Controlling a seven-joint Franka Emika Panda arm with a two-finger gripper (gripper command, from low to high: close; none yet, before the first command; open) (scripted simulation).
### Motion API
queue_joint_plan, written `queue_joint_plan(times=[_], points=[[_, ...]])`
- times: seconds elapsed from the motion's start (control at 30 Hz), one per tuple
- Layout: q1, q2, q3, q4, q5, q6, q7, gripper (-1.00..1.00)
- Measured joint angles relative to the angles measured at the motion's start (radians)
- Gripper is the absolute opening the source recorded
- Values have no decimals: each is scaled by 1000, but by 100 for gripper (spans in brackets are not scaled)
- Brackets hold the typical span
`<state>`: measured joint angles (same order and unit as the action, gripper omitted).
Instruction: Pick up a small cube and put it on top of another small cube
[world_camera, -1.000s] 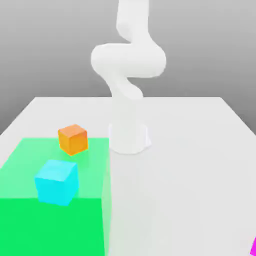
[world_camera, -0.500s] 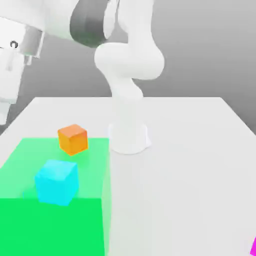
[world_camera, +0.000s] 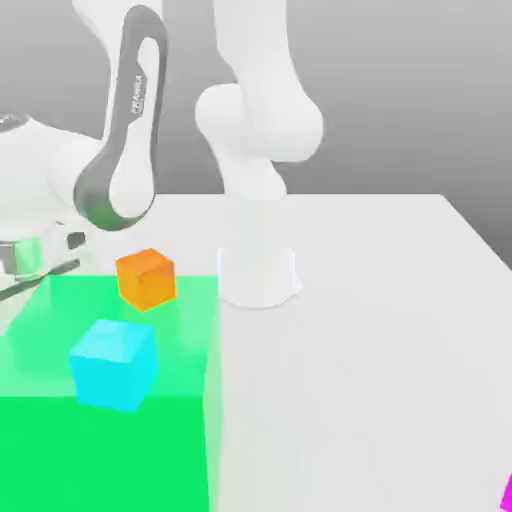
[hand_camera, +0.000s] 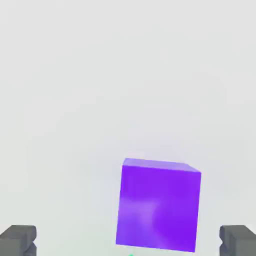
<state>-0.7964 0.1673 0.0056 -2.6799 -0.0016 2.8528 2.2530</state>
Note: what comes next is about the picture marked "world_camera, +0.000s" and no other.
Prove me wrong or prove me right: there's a small orange cube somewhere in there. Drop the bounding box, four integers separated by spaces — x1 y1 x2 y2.
115 247 178 313

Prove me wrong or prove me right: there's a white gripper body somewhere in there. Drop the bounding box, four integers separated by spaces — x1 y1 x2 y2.
0 256 86 338

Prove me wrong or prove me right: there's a large green box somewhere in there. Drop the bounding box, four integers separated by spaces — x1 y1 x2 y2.
0 274 224 512

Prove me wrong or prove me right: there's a small cyan cube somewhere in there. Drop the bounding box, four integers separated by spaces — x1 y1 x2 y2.
68 318 160 414

